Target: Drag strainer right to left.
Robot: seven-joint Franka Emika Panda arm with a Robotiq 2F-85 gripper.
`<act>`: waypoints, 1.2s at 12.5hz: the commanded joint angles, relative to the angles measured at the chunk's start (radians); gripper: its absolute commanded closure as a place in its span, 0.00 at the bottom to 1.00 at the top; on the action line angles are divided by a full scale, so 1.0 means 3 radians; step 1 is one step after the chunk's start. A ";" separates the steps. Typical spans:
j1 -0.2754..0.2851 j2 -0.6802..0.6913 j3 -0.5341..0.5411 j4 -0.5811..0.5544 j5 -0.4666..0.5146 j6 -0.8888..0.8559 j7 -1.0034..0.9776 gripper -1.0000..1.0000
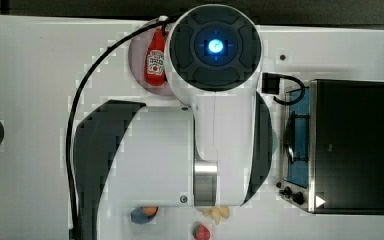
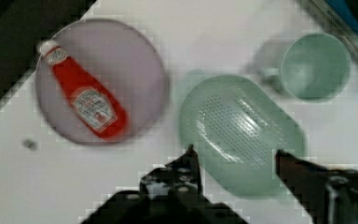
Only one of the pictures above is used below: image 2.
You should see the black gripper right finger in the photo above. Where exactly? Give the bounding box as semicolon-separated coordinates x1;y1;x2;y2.
275;149;358;224

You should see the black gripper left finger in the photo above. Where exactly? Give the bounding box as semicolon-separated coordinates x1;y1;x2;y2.
139;144;204;209

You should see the green plastic strainer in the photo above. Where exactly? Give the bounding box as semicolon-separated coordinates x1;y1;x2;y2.
177;70;306;198

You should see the red ketchup bottle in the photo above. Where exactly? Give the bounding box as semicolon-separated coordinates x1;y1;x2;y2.
38;39;130;139

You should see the green mug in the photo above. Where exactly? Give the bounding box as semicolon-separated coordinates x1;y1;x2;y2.
256;33;351;102

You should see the grey round plate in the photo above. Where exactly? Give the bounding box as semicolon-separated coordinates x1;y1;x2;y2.
35;19;170;146

